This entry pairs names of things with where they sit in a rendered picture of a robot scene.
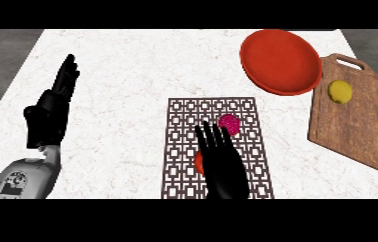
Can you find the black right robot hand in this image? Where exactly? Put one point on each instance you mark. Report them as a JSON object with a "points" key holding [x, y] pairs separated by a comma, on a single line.
{"points": [[223, 166]]}

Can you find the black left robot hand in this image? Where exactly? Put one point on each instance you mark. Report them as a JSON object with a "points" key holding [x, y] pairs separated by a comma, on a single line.
{"points": [[48, 114]]}

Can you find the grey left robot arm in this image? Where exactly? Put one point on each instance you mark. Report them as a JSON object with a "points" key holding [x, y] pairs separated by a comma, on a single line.
{"points": [[29, 176]]}

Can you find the red tomato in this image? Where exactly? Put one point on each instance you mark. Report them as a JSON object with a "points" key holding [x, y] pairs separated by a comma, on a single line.
{"points": [[198, 162]]}

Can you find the brown patterned placemat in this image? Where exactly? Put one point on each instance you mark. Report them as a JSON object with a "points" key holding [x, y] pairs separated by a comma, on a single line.
{"points": [[186, 146]]}

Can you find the red bowl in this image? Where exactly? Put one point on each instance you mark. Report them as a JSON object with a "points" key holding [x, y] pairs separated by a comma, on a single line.
{"points": [[280, 62]]}

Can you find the magenta round fruit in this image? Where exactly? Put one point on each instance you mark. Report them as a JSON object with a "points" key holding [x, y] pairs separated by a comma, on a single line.
{"points": [[229, 123]]}

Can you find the brown wooden cutting board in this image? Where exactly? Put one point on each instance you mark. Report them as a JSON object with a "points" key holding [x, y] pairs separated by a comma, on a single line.
{"points": [[344, 119]]}

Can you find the yellow lemon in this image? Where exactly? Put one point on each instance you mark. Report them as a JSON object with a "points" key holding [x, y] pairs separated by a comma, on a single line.
{"points": [[339, 92]]}

